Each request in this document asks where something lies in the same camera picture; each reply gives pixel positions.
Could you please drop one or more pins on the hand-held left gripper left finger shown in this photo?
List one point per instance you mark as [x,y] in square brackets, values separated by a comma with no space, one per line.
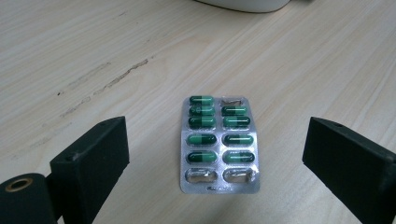
[90,161]

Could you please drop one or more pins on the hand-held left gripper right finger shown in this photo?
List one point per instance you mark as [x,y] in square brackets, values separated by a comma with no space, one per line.
[351,161]

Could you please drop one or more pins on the green capsule blister pack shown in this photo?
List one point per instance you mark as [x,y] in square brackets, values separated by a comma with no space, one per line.
[219,146]

